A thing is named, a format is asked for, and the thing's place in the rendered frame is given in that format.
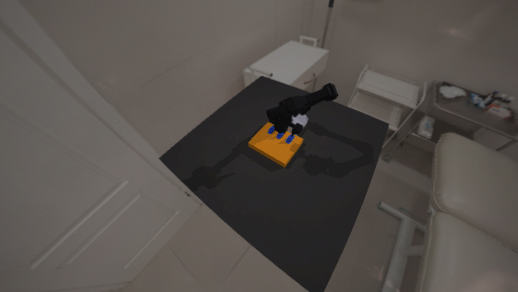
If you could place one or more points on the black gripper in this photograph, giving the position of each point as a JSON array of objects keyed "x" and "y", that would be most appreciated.
[{"x": 297, "y": 128}]

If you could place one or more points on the orange flat deck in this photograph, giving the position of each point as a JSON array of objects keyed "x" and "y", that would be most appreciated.
[{"x": 272, "y": 144}]

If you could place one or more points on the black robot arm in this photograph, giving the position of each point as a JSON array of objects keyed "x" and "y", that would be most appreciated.
[{"x": 299, "y": 104}]

